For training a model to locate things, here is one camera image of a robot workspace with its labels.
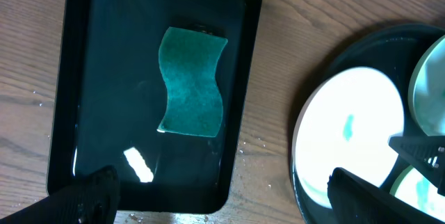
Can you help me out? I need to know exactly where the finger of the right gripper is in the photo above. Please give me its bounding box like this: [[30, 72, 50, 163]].
[[389, 136, 444, 196]]

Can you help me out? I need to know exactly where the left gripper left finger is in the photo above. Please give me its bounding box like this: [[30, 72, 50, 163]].
[[1, 166, 120, 224]]

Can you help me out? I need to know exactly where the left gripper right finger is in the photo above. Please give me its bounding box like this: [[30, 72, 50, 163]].
[[327, 168, 441, 224]]

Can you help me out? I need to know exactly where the mint green plate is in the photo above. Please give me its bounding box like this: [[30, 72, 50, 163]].
[[390, 166, 444, 222], [408, 37, 444, 136]]

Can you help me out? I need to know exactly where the white plate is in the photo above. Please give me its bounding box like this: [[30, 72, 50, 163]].
[[292, 67, 405, 208]]

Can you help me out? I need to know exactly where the green yellow sponge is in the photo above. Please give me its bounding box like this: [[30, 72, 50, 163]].
[[157, 27, 228, 138]]

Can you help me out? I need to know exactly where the black rectangular tray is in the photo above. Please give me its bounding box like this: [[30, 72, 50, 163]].
[[47, 0, 262, 214]]

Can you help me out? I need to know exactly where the round black tray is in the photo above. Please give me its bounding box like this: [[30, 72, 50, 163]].
[[290, 24, 444, 223]]

